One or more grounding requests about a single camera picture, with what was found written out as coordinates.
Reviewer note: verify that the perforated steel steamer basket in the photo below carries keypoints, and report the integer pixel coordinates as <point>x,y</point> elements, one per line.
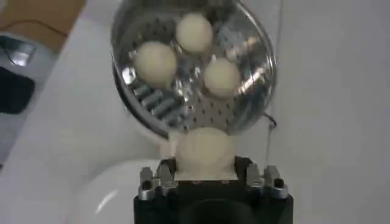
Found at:
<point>195,106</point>

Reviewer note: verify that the white steamed bun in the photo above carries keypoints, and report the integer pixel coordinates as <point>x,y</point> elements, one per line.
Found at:
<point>156,62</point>
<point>204,150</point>
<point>194,33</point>
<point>221,77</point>

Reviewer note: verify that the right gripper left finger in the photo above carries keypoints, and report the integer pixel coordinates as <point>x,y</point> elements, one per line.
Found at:
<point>157,182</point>

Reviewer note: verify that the grey robot torso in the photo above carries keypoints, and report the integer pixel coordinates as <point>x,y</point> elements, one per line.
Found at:
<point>18,91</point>

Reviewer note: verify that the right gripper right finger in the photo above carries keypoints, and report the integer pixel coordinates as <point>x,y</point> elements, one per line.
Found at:
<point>268,182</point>

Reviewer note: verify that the white round plate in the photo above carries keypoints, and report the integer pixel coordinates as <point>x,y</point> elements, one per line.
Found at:
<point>122,194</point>

